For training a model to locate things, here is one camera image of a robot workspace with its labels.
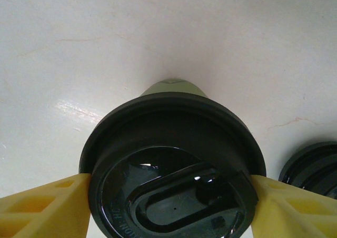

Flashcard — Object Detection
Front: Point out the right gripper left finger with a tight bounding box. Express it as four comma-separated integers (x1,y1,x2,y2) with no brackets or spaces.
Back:
0,172,92,238

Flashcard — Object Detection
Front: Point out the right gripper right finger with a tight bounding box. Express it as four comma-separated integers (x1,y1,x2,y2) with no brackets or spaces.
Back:
250,175,337,238

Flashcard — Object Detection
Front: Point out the black plastic cup lid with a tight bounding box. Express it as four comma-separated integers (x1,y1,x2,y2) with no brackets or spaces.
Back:
80,93,267,238
279,173,337,197
277,142,337,186

